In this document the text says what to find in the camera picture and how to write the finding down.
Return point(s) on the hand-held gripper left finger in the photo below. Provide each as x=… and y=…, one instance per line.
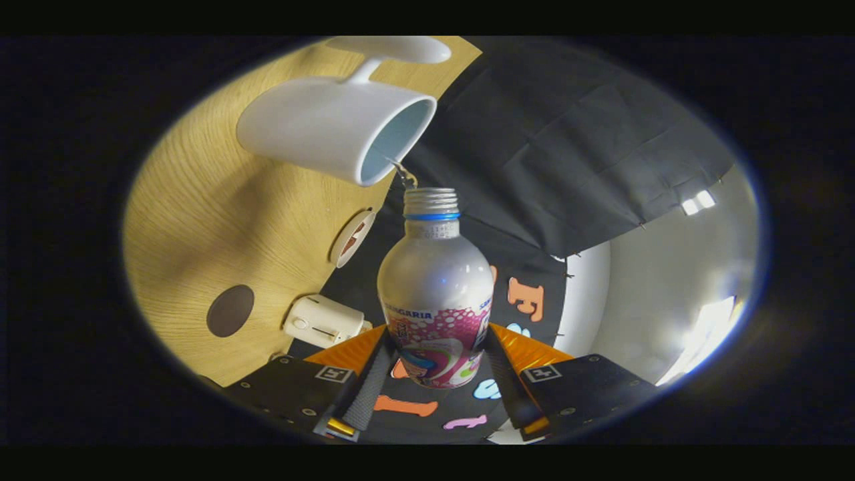
x=371, y=394

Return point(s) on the white oval plate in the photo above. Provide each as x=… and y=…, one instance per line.
x=339, y=257

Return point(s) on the dark round coaster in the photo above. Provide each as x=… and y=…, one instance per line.
x=230, y=311

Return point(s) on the brown meat piece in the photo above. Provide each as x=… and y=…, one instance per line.
x=360, y=229
x=349, y=246

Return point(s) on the silver juice bottle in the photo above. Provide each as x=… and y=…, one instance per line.
x=434, y=280

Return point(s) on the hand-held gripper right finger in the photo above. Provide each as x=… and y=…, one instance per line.
x=507, y=394

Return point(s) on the white toaster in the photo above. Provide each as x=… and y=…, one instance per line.
x=324, y=322

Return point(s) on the white cup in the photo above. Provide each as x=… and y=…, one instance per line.
x=320, y=123

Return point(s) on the wooden table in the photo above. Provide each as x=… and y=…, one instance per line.
x=200, y=220

